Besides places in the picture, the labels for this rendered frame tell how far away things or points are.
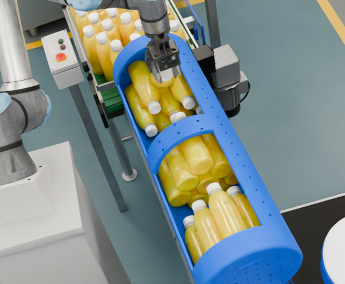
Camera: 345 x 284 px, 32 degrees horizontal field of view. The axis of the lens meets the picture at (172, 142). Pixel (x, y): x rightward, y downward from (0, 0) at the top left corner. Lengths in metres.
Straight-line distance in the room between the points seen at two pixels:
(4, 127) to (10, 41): 0.26
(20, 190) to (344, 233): 0.88
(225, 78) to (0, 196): 1.13
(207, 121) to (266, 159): 1.44
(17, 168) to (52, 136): 1.82
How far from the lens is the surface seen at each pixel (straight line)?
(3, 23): 1.77
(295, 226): 2.74
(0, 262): 1.81
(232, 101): 2.55
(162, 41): 1.59
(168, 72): 1.76
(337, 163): 3.13
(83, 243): 1.78
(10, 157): 1.66
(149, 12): 1.54
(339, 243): 1.70
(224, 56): 2.41
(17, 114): 1.70
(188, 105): 1.91
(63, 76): 2.21
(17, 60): 1.77
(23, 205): 1.70
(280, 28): 3.81
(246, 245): 1.47
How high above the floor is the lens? 2.53
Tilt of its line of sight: 51 degrees down
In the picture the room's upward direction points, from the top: 14 degrees counter-clockwise
